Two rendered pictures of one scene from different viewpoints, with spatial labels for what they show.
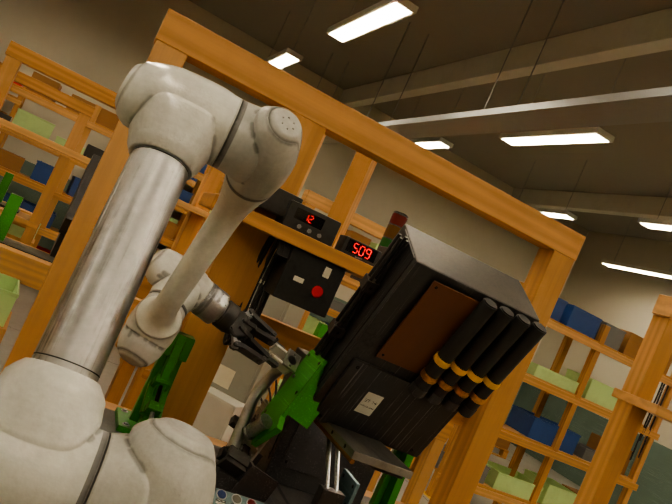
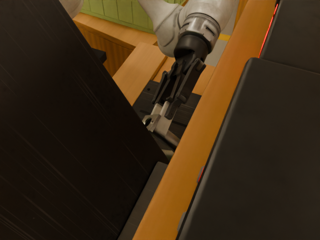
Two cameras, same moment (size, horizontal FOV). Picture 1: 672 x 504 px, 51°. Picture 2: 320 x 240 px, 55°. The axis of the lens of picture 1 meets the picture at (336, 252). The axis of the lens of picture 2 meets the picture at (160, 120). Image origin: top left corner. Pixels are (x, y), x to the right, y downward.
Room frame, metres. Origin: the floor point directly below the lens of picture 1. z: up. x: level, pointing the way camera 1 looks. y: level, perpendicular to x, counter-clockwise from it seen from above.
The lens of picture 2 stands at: (2.10, -0.29, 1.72)
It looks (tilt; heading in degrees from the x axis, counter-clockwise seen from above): 51 degrees down; 133
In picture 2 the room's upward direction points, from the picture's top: straight up
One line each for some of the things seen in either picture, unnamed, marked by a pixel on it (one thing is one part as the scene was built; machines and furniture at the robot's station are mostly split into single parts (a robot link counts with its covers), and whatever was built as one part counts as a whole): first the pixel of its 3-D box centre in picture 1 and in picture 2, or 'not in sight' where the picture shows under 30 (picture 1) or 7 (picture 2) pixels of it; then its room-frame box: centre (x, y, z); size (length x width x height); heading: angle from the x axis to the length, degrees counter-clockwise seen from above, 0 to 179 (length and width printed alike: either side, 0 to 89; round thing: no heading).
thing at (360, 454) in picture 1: (352, 438); not in sight; (1.79, -0.23, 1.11); 0.39 x 0.16 x 0.03; 19
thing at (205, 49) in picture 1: (390, 149); not in sight; (2.14, -0.02, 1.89); 1.50 x 0.09 x 0.09; 109
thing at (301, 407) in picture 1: (304, 393); not in sight; (1.77, -0.07, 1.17); 0.13 x 0.12 x 0.20; 109
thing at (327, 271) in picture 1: (304, 279); not in sight; (2.02, 0.05, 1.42); 0.17 x 0.12 x 0.15; 109
